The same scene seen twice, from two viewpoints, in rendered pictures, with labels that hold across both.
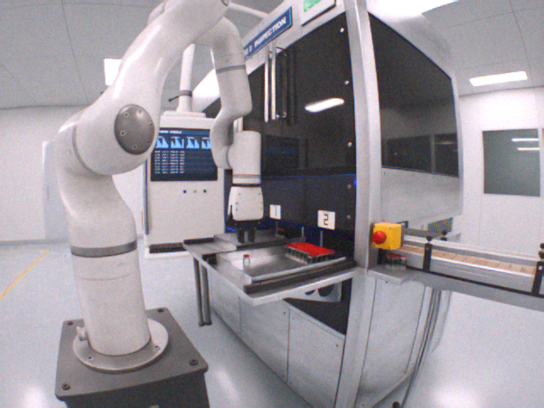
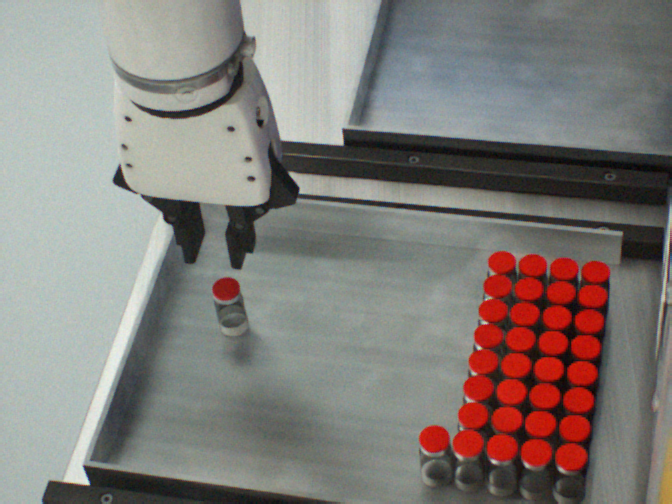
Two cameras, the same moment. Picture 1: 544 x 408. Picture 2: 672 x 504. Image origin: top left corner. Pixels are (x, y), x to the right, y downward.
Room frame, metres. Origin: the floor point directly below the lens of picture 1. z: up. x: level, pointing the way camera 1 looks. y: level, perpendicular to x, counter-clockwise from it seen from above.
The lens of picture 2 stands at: (0.40, -0.51, 1.78)
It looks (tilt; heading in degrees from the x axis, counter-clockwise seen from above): 49 degrees down; 50
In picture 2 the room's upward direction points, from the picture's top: 8 degrees counter-clockwise
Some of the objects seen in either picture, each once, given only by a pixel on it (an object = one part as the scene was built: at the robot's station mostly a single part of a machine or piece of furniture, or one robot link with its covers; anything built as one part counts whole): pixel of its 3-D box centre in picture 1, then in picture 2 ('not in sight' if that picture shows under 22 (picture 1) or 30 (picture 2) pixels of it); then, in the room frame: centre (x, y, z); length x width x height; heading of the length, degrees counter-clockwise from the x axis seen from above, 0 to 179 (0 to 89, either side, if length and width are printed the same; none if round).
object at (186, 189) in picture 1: (182, 177); not in sight; (1.55, 0.54, 1.19); 0.50 x 0.19 x 0.78; 117
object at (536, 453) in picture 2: (311, 253); (550, 374); (0.90, -0.14, 0.90); 0.18 x 0.02 x 0.05; 31
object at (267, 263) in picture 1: (280, 261); (365, 358); (0.83, -0.03, 0.90); 0.34 x 0.26 x 0.04; 121
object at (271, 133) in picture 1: (257, 117); not in sight; (1.40, 0.08, 1.51); 0.47 x 0.01 x 0.59; 32
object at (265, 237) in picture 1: (258, 239); (570, 50); (1.18, 0.06, 0.90); 0.34 x 0.26 x 0.04; 122
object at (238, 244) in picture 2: (254, 230); (253, 225); (0.82, 0.05, 1.00); 0.03 x 0.03 x 0.07; 32
